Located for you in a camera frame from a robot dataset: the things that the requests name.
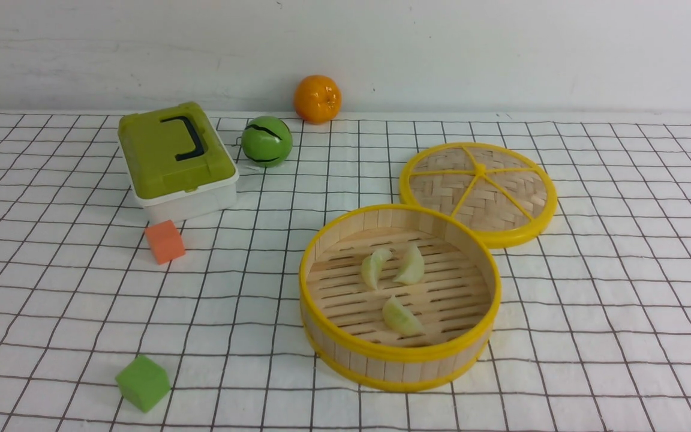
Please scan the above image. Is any pale green toy dumpling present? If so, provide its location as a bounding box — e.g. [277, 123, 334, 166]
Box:
[361, 248, 393, 290]

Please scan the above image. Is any pale yellow toy dumpling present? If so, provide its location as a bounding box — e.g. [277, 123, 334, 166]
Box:
[381, 296, 425, 337]

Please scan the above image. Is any bamboo steamer tray yellow rim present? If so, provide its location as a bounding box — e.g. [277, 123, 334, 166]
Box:
[299, 204, 501, 392]

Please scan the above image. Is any woven bamboo steamer lid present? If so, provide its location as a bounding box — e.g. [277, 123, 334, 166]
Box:
[398, 142, 558, 249]

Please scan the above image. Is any green toy watermelon ball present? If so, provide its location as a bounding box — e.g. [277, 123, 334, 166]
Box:
[241, 116, 293, 167]

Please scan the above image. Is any orange toy fruit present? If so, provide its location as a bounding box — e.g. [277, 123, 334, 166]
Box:
[293, 74, 342, 125]

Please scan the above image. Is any green lid white box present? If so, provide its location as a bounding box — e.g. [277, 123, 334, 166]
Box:
[117, 101, 239, 224]

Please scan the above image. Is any orange foam cube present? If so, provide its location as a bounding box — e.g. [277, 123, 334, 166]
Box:
[143, 220, 186, 265]

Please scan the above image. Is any green foam cube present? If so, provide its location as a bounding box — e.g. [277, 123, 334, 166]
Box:
[115, 355, 171, 413]

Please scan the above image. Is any white black grid tablecloth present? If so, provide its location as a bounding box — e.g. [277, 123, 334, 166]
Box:
[0, 112, 691, 431]

